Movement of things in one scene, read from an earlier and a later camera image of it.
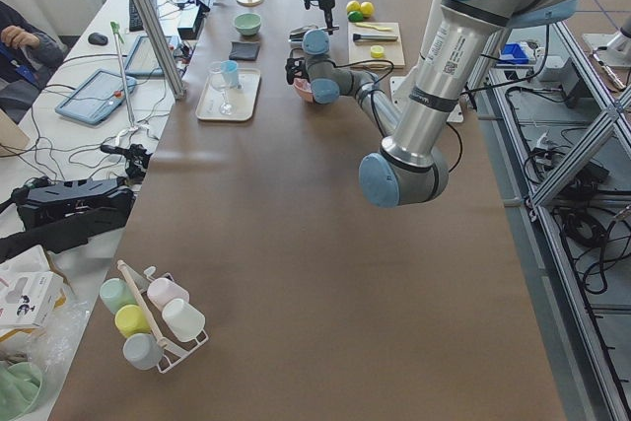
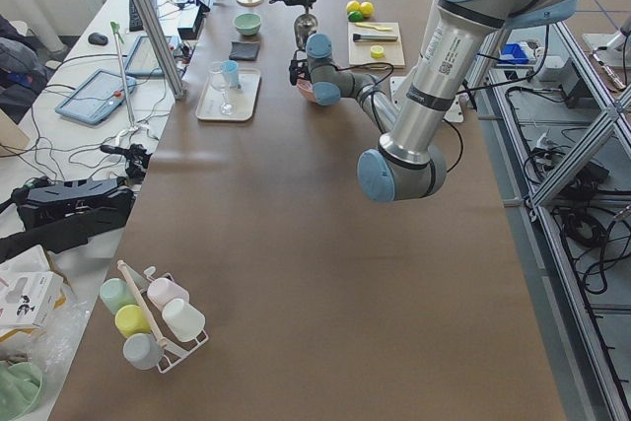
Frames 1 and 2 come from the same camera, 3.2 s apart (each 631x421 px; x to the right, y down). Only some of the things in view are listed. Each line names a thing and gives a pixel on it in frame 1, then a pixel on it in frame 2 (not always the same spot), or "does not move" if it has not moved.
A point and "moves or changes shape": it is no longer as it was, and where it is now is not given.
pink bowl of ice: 304,88 does not move
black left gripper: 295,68 does not move
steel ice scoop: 298,35 moves or changes shape
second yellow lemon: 367,9 does not move
